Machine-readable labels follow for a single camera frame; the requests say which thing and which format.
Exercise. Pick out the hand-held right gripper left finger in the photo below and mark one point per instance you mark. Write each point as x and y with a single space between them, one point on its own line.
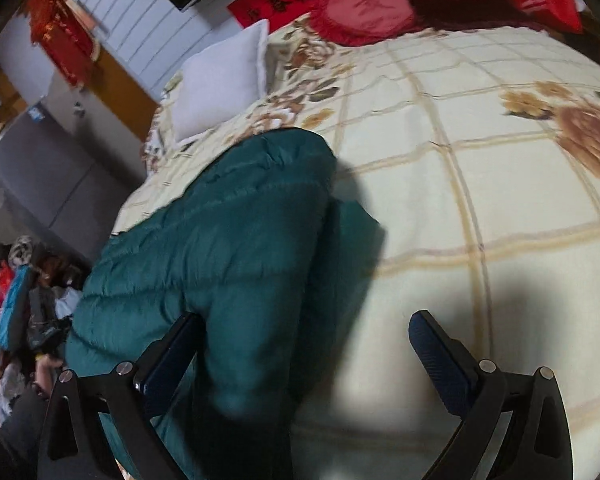
170 350

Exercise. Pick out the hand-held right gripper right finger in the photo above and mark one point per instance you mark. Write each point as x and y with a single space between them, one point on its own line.
435 355

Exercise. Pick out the teal jacket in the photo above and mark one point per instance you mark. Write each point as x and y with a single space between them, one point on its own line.
230 240

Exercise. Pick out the pile of mixed clothes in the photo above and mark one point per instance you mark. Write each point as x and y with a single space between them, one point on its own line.
15 300

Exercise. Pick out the cream floral checked blanket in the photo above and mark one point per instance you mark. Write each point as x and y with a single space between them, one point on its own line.
480 210

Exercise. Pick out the dark grey cloth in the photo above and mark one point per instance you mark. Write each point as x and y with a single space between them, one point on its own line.
15 440

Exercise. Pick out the grey cabinet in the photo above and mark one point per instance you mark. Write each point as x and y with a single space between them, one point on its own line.
45 175

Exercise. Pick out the white pillow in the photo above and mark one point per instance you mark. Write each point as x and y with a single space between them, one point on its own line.
220 80

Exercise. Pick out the red hanging knot decoration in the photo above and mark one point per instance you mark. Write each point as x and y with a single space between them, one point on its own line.
60 30

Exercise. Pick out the red round cushion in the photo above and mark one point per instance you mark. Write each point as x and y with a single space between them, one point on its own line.
365 10

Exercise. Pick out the dark red cushion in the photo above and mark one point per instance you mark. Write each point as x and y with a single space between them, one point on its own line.
460 0

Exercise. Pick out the brown wooden wall panel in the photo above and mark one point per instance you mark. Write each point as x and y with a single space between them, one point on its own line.
125 95

